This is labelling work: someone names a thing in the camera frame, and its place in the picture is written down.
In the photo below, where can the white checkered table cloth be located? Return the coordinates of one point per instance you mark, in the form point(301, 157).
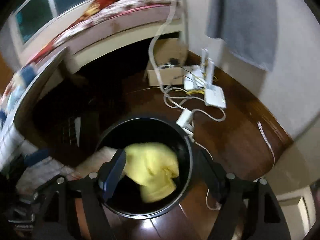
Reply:
point(18, 137)

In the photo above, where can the bed with floral mattress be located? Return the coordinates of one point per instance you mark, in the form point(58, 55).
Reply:
point(105, 26)

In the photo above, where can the white flat modem box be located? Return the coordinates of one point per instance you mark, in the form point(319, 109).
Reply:
point(214, 96)

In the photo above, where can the white router with antennas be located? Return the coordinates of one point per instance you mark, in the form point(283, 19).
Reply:
point(201, 75)

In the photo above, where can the open cardboard box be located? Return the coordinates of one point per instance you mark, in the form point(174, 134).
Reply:
point(170, 54)

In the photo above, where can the grey hanging curtain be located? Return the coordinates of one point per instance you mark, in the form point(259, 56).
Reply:
point(249, 29)

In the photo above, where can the window with white frame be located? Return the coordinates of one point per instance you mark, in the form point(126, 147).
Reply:
point(32, 16)

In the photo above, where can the yellow cloth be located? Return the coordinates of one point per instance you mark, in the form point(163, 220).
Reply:
point(153, 166)

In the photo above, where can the black round trash bin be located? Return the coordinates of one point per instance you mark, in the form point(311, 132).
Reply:
point(126, 200)

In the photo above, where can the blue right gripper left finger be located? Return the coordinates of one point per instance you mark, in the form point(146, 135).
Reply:
point(110, 173)

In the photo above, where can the white power strip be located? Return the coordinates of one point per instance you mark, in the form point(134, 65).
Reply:
point(185, 122)

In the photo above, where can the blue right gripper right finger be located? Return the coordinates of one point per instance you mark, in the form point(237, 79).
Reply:
point(212, 173)

